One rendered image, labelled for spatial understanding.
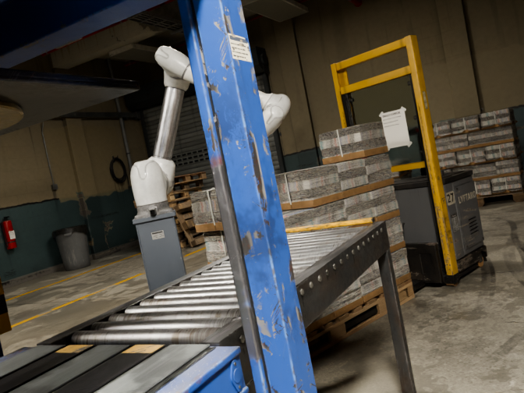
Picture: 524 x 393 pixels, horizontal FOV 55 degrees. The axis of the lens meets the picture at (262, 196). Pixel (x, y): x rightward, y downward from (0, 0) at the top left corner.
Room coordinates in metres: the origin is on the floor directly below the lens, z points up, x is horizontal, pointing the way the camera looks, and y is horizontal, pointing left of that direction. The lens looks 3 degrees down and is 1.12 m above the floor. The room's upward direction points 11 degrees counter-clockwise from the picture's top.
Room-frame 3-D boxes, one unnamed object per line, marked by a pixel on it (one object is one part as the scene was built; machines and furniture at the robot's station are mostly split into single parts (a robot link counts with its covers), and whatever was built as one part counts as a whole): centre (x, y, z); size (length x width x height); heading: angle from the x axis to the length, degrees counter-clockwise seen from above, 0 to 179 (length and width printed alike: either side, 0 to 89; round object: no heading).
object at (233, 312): (1.29, 0.28, 0.77); 0.47 x 0.05 x 0.05; 61
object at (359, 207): (3.15, -0.17, 0.42); 1.17 x 0.39 x 0.83; 132
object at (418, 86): (3.68, -1.26, 0.97); 0.09 x 0.09 x 1.75; 42
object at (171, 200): (9.73, 1.69, 0.65); 1.33 x 0.94 x 1.30; 155
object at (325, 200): (3.24, -0.27, 0.86); 0.38 x 0.29 x 0.04; 42
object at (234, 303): (1.35, 0.25, 0.77); 0.47 x 0.05 x 0.05; 61
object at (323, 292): (1.57, -0.16, 0.74); 1.34 x 0.05 x 0.12; 151
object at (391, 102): (3.93, -1.05, 1.27); 0.57 x 0.01 x 0.65; 42
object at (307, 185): (3.24, -0.27, 0.95); 0.38 x 0.29 x 0.23; 42
